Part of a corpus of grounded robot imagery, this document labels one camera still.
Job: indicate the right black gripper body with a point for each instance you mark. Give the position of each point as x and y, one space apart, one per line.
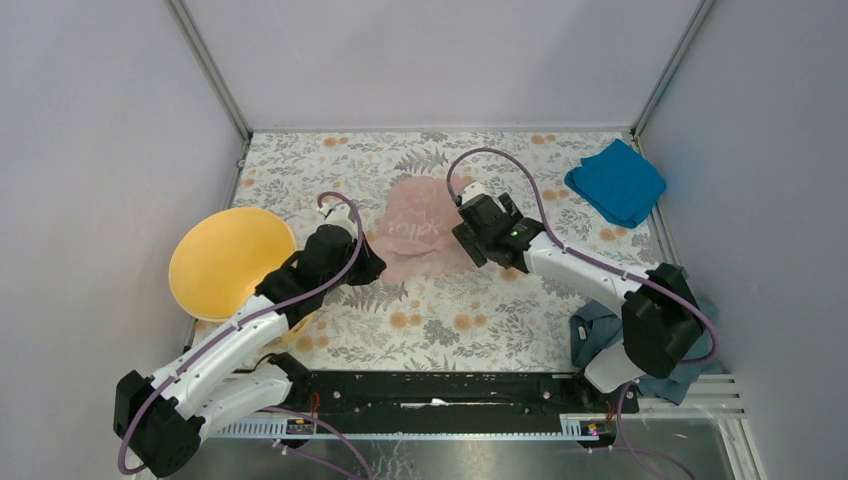
468 240

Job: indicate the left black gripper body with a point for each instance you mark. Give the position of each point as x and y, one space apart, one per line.
362 271

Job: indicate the pink plastic trash bag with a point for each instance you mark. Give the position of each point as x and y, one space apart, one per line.
414 236

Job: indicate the yellow plastic trash bin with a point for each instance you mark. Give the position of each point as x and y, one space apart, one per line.
219 262

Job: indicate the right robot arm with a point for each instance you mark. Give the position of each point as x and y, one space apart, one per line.
596 278

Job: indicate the floral patterned table mat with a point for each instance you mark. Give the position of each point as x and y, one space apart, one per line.
432 308

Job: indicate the dark teal crumpled cloth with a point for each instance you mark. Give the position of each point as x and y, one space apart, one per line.
616 331

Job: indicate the bright blue folded cloth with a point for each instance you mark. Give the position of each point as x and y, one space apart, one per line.
619 183

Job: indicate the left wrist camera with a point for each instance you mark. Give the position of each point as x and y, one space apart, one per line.
339 213

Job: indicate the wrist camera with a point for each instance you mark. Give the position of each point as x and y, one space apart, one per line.
339 213
469 192

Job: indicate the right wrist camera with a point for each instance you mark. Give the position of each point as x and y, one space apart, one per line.
469 192

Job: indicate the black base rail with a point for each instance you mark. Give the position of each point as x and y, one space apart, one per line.
408 403

